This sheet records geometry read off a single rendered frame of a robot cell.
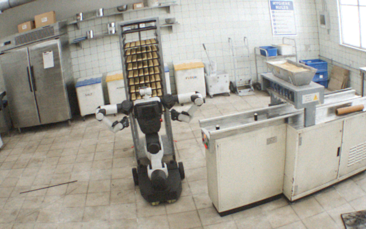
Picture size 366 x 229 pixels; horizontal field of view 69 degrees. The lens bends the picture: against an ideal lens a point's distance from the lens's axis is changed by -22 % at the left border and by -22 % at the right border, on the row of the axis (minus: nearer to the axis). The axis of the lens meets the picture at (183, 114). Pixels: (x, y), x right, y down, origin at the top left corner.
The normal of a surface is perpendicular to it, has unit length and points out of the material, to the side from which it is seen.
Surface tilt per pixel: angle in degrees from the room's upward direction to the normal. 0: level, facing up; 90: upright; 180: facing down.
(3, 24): 90
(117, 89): 92
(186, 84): 92
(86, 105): 92
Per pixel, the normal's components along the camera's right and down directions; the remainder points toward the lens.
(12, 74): 0.14, 0.31
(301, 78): 0.25, 0.59
